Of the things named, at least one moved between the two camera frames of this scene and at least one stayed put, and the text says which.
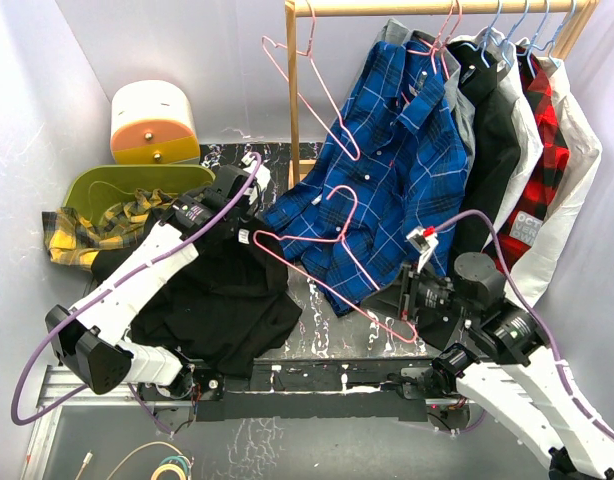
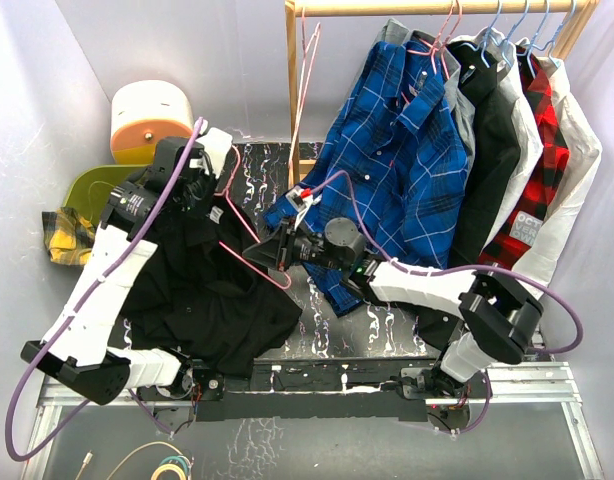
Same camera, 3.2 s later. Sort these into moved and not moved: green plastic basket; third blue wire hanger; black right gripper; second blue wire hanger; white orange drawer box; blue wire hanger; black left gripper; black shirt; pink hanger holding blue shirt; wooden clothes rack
Moved: black right gripper; black left gripper
Not moved: pink hanger holding blue shirt; second blue wire hanger; blue wire hanger; green plastic basket; third blue wire hanger; wooden clothes rack; black shirt; white orange drawer box
